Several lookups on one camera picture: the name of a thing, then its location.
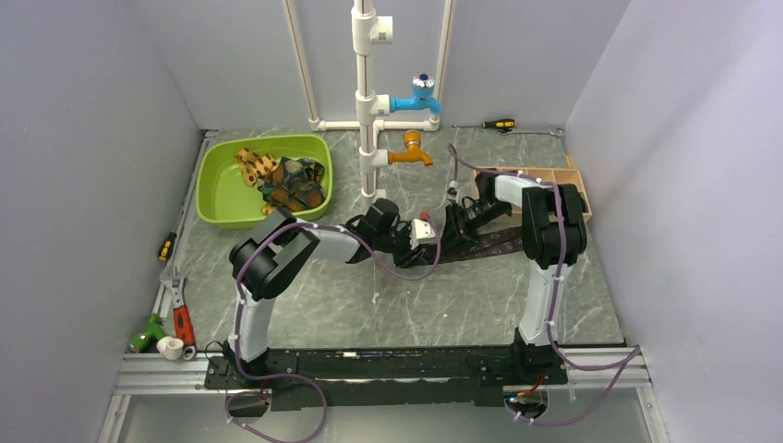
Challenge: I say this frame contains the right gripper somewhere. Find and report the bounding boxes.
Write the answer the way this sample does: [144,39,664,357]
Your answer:
[438,200,511,257]

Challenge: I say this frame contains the dark brown floral tie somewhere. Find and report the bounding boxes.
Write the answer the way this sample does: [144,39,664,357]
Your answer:
[439,226,523,263]

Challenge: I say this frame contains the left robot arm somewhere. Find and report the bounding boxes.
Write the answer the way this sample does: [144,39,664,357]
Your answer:
[223,198,445,388]

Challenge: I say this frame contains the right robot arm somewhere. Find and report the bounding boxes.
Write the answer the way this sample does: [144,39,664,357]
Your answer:
[443,169,587,383]

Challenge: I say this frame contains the orange faucet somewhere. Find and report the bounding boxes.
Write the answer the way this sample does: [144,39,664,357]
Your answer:
[387,130,434,167]

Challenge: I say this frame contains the wooden compartment tray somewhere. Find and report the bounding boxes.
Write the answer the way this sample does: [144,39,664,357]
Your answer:
[468,167,593,222]

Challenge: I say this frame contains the yellow black screwdriver back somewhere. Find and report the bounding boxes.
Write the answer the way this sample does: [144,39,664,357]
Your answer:
[453,118,516,133]

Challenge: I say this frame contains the yellow black screwdriver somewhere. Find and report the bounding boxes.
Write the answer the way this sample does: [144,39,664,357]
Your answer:
[453,118,516,133]
[157,231,177,262]

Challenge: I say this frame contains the dark teal patterned tie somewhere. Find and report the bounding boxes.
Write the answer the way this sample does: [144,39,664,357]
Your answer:
[257,155,327,215]

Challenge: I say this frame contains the silver wrench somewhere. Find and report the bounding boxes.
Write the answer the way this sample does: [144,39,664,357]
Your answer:
[499,127,565,138]

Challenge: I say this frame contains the blue faucet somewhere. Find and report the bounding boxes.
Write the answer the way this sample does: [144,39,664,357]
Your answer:
[390,73,441,115]

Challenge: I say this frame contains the green plastic basin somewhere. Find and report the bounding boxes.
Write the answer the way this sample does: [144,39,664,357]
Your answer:
[196,134,334,229]

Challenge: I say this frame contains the white pvc pipe assembly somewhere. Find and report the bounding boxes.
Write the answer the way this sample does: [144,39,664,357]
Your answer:
[283,1,455,208]

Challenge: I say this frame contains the yellow black screwdriver left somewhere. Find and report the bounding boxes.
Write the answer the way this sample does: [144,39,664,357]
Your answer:
[157,231,177,262]

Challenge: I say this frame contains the white pipe fitting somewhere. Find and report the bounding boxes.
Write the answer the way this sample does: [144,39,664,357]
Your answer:
[156,336,185,361]

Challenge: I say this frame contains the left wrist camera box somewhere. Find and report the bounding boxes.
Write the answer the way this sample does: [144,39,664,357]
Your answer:
[409,219,438,248]

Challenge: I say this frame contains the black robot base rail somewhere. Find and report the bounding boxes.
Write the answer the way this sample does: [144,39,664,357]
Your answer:
[204,343,568,412]

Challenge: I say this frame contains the red handled pliers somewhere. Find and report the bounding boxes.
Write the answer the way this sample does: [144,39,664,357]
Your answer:
[160,265,198,360]

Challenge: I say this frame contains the aluminium frame rail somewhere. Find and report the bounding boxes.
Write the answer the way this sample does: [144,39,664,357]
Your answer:
[100,346,652,442]

